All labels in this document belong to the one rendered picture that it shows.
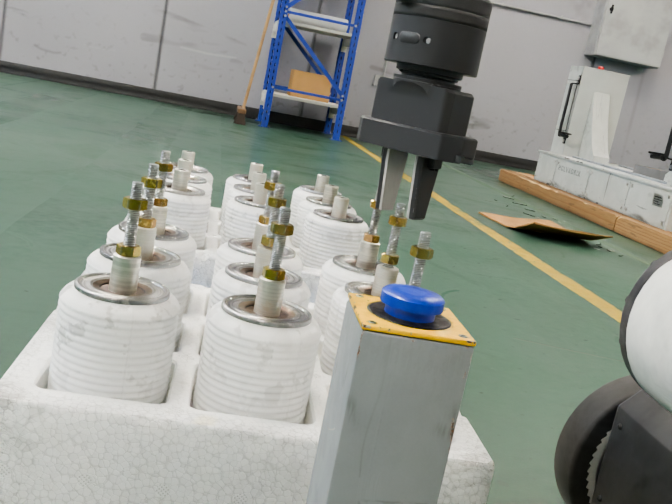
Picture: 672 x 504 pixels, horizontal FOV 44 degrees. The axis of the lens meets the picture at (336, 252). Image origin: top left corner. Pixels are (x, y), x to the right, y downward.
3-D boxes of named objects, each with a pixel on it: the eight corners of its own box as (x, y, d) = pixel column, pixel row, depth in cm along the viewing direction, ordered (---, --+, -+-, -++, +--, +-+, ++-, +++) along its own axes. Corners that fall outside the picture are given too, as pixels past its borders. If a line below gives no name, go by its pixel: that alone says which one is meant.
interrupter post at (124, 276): (141, 298, 67) (147, 259, 66) (113, 298, 66) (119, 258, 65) (130, 289, 69) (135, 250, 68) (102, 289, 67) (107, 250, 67)
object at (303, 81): (324, 101, 668) (329, 76, 664) (328, 103, 644) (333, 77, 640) (286, 94, 663) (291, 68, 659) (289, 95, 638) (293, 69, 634)
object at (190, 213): (193, 304, 129) (212, 190, 125) (191, 323, 120) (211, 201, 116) (131, 295, 127) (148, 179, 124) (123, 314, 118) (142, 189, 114)
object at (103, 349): (168, 512, 70) (202, 309, 67) (55, 532, 64) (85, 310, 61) (124, 459, 77) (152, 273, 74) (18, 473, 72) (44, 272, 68)
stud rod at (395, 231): (378, 277, 82) (394, 202, 80) (384, 276, 82) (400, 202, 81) (386, 280, 81) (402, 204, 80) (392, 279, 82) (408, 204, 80)
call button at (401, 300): (431, 318, 54) (437, 288, 54) (445, 337, 51) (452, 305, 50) (371, 308, 54) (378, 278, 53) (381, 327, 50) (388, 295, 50)
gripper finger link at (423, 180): (402, 218, 78) (416, 153, 77) (421, 217, 81) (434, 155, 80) (416, 222, 77) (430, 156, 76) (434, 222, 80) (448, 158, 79)
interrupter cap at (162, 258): (178, 255, 83) (179, 248, 83) (181, 275, 76) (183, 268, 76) (100, 245, 81) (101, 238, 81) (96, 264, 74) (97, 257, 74)
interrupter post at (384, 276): (378, 302, 80) (385, 269, 80) (364, 294, 82) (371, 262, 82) (398, 302, 82) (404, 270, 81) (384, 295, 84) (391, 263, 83)
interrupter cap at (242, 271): (222, 283, 76) (224, 276, 76) (225, 264, 84) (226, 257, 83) (303, 296, 77) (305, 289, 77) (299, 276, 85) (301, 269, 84)
